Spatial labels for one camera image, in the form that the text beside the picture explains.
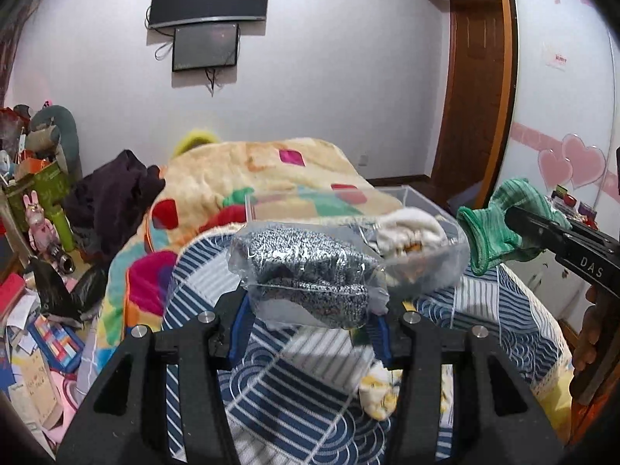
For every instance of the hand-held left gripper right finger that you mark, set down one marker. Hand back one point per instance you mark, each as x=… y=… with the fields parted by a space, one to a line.
x=380 y=344

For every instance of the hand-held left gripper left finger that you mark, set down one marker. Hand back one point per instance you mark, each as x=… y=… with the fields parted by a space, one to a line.
x=239 y=332

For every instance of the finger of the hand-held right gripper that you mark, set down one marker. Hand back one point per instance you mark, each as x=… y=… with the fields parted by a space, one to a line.
x=533 y=240
x=537 y=217

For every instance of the green striped sock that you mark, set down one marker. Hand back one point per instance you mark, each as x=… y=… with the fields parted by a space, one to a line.
x=489 y=235

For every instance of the clear plastic box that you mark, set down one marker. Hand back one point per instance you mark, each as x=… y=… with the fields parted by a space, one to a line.
x=426 y=271

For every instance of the grey knit socks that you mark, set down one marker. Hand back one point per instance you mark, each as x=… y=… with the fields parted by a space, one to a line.
x=302 y=271

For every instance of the person's right hand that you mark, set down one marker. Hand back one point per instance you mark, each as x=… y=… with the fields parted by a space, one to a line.
x=592 y=334

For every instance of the yellow patterned sock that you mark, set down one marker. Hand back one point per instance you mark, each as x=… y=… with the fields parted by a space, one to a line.
x=378 y=392

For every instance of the blue striped quilt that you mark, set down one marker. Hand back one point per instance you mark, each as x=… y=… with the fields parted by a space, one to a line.
x=310 y=397

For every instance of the cream white sock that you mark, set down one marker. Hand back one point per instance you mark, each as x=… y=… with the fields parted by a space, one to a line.
x=411 y=230

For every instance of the white wardrobe door with hearts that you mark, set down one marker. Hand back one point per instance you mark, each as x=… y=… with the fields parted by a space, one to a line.
x=562 y=82

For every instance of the colourful patchwork fleece blanket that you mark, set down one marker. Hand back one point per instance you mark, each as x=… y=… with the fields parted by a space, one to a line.
x=232 y=174

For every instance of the black plastic bag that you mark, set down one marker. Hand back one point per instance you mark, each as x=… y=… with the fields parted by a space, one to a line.
x=63 y=295

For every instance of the colourful checked book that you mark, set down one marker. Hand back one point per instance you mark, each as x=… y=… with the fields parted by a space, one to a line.
x=55 y=344

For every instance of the dark purple clothing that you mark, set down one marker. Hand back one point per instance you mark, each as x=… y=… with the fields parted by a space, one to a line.
x=116 y=193

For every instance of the yellow green plush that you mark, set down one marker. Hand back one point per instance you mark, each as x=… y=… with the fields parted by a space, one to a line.
x=193 y=139

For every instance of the green bottle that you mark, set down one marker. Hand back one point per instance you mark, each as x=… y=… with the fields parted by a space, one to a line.
x=62 y=227

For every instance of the brown cardboard sheet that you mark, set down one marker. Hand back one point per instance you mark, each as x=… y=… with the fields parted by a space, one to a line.
x=36 y=387

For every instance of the pink rabbit figure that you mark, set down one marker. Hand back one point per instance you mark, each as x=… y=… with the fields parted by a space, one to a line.
x=38 y=225

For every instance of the red book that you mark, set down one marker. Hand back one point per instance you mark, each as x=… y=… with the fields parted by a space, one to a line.
x=12 y=295

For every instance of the green cardboard box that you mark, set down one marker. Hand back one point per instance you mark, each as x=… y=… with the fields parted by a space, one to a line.
x=43 y=186

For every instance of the grey plush toy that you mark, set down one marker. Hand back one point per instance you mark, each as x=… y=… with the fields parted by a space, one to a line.
x=65 y=128

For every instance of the brown wooden door frame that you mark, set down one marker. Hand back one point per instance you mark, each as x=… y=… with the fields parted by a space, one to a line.
x=477 y=82

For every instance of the small black wall monitor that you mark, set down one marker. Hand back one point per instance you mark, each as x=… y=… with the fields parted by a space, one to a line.
x=206 y=47

